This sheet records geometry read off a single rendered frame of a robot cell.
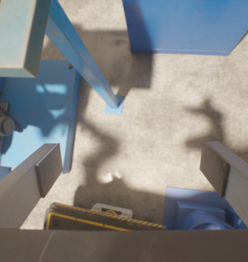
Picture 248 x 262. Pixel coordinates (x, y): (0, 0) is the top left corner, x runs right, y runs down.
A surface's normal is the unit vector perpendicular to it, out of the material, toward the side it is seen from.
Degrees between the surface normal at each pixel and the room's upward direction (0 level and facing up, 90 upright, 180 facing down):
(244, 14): 90
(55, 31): 90
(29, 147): 0
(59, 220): 0
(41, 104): 0
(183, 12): 90
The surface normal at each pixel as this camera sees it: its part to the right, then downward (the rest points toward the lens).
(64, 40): -0.10, 0.99
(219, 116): -0.14, -0.12
